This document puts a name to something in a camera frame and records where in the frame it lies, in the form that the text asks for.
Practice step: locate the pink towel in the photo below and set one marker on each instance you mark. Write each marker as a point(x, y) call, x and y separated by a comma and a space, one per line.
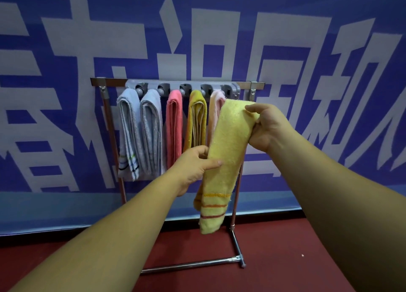
point(174, 126)

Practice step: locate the pale green towel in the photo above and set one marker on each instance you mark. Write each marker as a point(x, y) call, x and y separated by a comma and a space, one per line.
point(225, 161)

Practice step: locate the white printed towel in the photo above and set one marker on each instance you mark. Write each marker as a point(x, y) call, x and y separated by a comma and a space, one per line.
point(215, 107)

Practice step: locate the yellow towel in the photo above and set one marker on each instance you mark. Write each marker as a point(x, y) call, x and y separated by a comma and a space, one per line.
point(196, 120)

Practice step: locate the metal towel rack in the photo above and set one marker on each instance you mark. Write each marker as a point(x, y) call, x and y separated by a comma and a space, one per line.
point(109, 82)

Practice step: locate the person's right hand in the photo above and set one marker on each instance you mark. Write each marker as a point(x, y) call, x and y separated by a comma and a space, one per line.
point(272, 128)

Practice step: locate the person's left forearm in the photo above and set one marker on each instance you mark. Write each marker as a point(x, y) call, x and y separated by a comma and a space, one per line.
point(98, 241)

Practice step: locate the plain light blue towel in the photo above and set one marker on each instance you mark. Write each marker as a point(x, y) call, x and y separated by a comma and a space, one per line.
point(152, 130)

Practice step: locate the grey plastic clip strip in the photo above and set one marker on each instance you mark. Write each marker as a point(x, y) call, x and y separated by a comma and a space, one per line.
point(152, 83)

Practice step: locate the striped light blue towel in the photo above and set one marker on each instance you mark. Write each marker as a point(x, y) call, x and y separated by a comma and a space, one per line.
point(128, 133)

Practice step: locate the person's left hand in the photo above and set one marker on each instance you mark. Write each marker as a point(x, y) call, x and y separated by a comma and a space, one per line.
point(190, 169)

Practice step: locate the person's right forearm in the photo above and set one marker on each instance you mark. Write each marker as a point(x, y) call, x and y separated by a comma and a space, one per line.
point(345, 212)

